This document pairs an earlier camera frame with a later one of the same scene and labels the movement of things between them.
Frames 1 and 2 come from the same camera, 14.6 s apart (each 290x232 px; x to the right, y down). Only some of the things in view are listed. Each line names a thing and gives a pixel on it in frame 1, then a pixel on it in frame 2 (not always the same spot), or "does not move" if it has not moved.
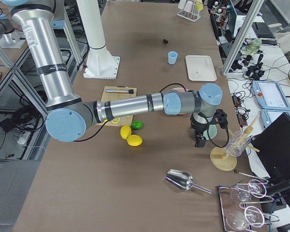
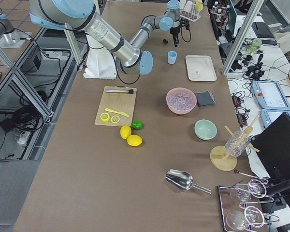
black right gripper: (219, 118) → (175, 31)
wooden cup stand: (229, 162) does not move
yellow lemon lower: (134, 140) does not move
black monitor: (278, 146) does not move
